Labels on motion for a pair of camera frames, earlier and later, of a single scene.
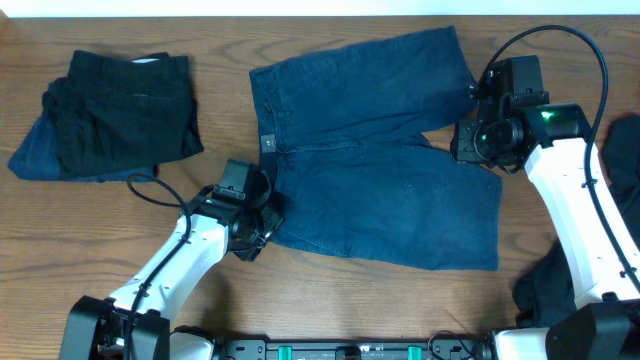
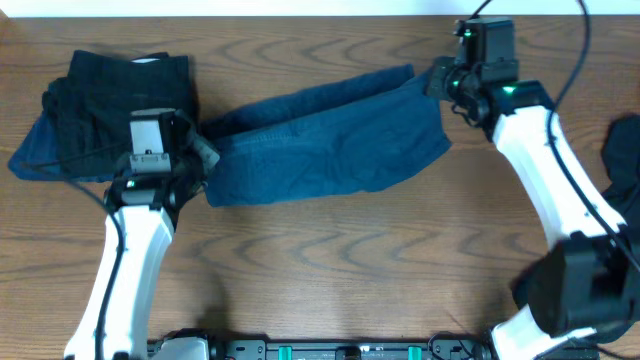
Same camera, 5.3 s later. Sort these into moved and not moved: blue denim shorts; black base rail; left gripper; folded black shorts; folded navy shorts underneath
Moved: blue denim shorts; left gripper
Not moved: folded black shorts; black base rail; folded navy shorts underneath
